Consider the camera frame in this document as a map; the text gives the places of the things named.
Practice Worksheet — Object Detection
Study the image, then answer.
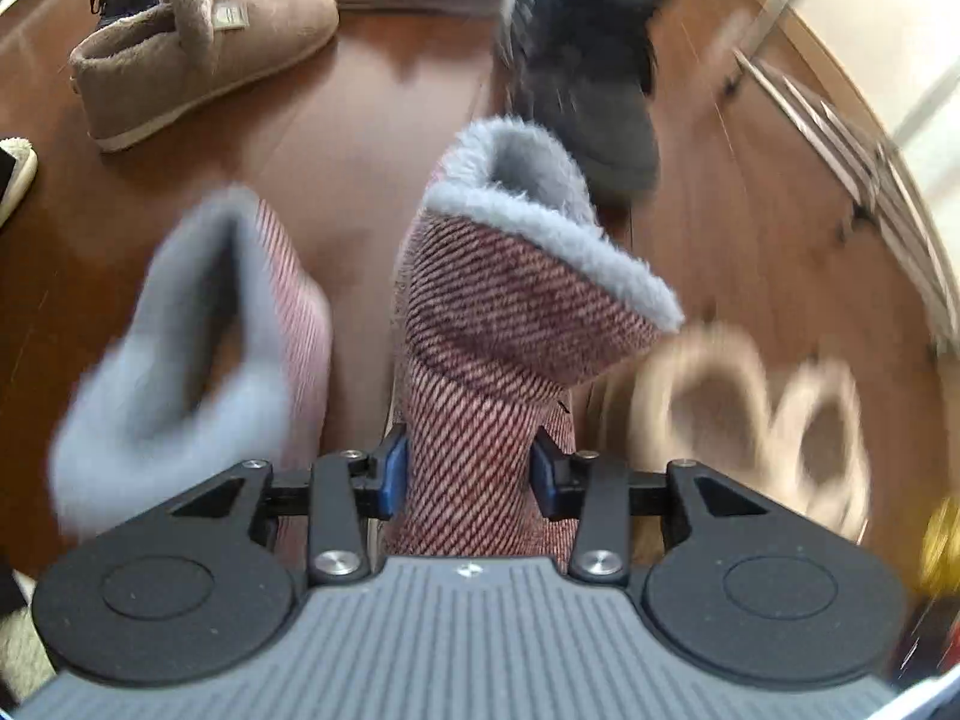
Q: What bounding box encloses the red striped fleece-lined boot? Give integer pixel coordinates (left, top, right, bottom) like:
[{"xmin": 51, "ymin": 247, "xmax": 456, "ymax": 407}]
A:
[
  {"xmin": 49, "ymin": 184, "xmax": 335, "ymax": 541},
  {"xmin": 386, "ymin": 116, "xmax": 685, "ymax": 575}
]

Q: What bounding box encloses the yellow patterned object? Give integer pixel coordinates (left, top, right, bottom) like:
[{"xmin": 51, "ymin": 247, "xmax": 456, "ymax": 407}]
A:
[{"xmin": 919, "ymin": 502, "xmax": 960, "ymax": 601}]

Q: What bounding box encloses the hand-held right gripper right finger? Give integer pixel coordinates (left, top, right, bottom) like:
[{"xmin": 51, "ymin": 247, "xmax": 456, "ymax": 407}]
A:
[{"xmin": 531, "ymin": 426, "xmax": 775, "ymax": 583}]

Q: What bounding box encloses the beige fur-lined buckle slipper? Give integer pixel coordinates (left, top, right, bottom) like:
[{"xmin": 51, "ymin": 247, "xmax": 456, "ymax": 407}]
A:
[
  {"xmin": 628, "ymin": 322, "xmax": 777, "ymax": 515},
  {"xmin": 772, "ymin": 364, "xmax": 875, "ymax": 541}
]

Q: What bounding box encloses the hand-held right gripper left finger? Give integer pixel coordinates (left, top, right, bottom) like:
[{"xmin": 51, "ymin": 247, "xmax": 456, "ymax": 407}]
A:
[{"xmin": 172, "ymin": 426, "xmax": 410, "ymax": 586}]

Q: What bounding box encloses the black fur-lined boot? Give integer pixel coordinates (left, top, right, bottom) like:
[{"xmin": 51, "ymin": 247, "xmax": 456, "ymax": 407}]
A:
[{"xmin": 495, "ymin": 0, "xmax": 691, "ymax": 192}]

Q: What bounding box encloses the metal shoe rack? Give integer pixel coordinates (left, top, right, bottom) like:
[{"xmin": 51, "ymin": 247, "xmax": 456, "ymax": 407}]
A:
[{"xmin": 720, "ymin": 15, "xmax": 955, "ymax": 350}]

